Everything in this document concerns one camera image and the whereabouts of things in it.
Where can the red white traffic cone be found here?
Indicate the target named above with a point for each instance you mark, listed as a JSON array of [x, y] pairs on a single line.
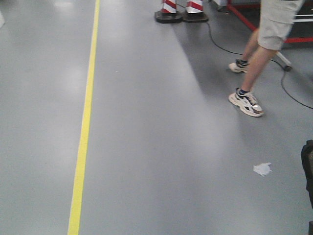
[[194, 12], [168, 13]]

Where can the red conveyor frame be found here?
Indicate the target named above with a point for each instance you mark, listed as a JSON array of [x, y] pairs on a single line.
[[288, 20]]

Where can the crumpled white paper scrap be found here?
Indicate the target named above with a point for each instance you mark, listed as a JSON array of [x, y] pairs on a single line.
[[262, 169]]

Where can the person in beige shorts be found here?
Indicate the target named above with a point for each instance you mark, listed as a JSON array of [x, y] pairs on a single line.
[[255, 57]]

